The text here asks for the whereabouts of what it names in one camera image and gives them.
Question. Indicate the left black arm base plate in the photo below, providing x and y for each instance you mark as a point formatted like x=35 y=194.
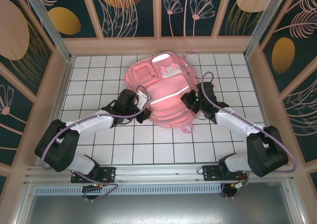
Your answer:
x=109 y=174

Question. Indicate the aluminium frame post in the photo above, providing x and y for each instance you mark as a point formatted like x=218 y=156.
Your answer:
x=265 y=18
x=49 y=23

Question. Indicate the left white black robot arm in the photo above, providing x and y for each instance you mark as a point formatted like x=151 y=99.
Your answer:
x=94 y=122

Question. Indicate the left aluminium frame post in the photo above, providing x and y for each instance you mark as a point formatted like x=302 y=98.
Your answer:
x=49 y=23

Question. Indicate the grey metal sheet panel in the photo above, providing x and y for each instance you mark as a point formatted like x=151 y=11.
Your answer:
x=158 y=210

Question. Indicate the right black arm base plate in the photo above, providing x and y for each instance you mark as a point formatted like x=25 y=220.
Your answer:
x=210 y=173

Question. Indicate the right aluminium frame post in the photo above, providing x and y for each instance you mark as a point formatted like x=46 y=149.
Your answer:
x=265 y=18

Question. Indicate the pink backpack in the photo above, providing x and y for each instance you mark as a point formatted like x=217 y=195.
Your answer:
x=168 y=105

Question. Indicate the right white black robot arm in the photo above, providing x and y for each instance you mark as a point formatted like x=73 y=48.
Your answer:
x=235 y=125

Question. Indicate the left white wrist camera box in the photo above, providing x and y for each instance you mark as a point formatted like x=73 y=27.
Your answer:
x=143 y=98

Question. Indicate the aluminium mounting rail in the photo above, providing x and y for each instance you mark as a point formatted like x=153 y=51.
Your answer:
x=158 y=172

